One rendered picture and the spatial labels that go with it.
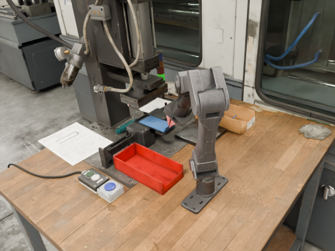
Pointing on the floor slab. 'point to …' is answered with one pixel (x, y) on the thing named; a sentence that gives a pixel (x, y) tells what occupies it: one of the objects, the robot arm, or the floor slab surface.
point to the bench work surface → (91, 231)
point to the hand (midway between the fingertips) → (170, 125)
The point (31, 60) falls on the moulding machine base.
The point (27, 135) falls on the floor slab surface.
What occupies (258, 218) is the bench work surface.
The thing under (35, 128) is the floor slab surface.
